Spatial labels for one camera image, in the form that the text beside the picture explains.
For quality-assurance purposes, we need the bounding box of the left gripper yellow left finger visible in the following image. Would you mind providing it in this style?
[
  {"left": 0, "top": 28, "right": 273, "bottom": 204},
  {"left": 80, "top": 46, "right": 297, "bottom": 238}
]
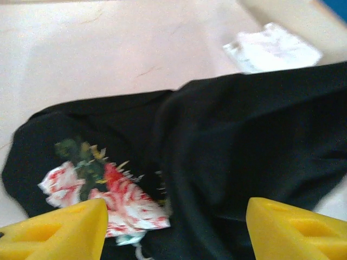
[{"left": 0, "top": 198, "right": 109, "bottom": 260}]

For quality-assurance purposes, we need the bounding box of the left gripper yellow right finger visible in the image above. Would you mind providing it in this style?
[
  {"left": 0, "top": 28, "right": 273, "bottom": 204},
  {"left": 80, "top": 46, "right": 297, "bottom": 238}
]
[{"left": 245, "top": 197, "right": 347, "bottom": 260}]

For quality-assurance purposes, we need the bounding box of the black floral print t-shirt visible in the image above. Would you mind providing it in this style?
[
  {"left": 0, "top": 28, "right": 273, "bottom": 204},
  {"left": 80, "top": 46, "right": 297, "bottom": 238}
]
[{"left": 1, "top": 61, "right": 347, "bottom": 260}]

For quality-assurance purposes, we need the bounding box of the white folded t-shirt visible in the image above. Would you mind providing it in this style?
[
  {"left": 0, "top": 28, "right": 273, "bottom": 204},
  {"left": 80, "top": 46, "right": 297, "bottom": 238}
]
[{"left": 222, "top": 23, "right": 324, "bottom": 74}]

